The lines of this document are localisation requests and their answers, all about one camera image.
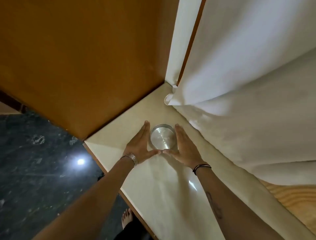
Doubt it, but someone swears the person's left hand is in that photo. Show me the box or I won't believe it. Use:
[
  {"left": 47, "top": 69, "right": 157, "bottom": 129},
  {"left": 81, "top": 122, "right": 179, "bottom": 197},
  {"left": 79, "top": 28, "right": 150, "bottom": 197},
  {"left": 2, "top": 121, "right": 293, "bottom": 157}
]
[{"left": 122, "top": 120, "right": 161, "bottom": 165}]

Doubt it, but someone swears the person's right hand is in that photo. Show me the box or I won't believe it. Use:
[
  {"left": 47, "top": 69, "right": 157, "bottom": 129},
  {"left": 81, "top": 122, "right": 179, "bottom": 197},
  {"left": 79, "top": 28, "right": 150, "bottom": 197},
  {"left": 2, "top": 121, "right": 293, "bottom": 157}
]
[{"left": 162, "top": 124, "right": 205, "bottom": 170}]

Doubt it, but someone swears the round steel tin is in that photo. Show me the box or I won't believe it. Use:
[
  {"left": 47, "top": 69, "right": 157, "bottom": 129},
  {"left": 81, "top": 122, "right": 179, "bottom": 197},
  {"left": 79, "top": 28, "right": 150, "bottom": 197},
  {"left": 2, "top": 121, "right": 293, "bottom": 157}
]
[{"left": 150, "top": 124, "right": 179, "bottom": 150}]

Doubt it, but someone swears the person's left forearm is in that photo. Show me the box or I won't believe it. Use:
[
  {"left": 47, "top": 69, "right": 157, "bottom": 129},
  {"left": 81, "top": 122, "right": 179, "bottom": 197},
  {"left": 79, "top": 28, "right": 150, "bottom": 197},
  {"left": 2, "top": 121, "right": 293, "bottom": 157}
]
[{"left": 32, "top": 158, "right": 135, "bottom": 240}]

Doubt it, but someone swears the person's right forearm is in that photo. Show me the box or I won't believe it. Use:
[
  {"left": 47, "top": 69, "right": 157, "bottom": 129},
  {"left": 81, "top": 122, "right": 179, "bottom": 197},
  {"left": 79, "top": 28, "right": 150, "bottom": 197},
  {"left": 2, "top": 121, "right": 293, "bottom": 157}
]
[{"left": 196, "top": 167, "right": 285, "bottom": 240}]

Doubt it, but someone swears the silver metal wristwatch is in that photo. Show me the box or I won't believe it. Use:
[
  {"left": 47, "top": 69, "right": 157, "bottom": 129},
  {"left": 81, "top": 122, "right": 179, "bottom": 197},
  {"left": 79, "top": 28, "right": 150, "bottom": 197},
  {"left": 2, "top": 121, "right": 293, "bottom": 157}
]
[{"left": 120, "top": 153, "right": 139, "bottom": 166}]

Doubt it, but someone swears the person's bare foot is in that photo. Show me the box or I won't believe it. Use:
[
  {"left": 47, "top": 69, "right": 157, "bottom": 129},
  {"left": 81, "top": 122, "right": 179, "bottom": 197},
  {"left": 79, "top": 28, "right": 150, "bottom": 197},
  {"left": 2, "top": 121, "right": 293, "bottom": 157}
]
[{"left": 121, "top": 208, "right": 134, "bottom": 230}]

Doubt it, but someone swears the person's dark trouser leg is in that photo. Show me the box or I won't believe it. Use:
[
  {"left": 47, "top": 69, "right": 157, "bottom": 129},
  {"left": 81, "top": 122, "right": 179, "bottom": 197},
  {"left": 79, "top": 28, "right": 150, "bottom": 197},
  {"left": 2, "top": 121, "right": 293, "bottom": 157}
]
[{"left": 114, "top": 218, "right": 151, "bottom": 240}]

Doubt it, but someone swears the white cloth sheet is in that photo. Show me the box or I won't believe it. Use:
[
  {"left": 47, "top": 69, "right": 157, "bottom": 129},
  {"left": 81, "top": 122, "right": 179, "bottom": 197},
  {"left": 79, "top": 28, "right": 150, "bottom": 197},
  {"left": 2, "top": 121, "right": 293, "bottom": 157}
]
[{"left": 164, "top": 0, "right": 316, "bottom": 186}]

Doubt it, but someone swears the narrow brown wooden strip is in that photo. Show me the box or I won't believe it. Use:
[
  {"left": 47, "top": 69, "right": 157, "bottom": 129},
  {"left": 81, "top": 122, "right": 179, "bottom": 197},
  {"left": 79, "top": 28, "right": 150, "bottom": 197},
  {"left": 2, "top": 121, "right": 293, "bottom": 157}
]
[{"left": 176, "top": 0, "right": 207, "bottom": 86}]

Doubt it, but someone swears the brown wooden panel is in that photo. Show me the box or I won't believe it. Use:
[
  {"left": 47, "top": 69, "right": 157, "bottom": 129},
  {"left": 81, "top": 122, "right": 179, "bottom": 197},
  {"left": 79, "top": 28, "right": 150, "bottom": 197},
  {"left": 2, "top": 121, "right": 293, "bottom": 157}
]
[{"left": 0, "top": 0, "right": 180, "bottom": 141}]

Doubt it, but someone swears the light grained wooden board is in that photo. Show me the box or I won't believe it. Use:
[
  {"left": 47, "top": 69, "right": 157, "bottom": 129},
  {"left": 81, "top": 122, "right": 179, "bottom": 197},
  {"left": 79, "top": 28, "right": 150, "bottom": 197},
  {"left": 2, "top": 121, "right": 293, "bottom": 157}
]
[{"left": 259, "top": 179, "right": 316, "bottom": 235}]

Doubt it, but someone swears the black cord bracelet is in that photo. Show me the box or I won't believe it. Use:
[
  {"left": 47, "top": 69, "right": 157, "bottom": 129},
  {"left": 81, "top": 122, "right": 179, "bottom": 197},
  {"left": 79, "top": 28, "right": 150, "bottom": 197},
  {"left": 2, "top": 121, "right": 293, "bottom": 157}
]
[{"left": 192, "top": 164, "right": 212, "bottom": 176}]

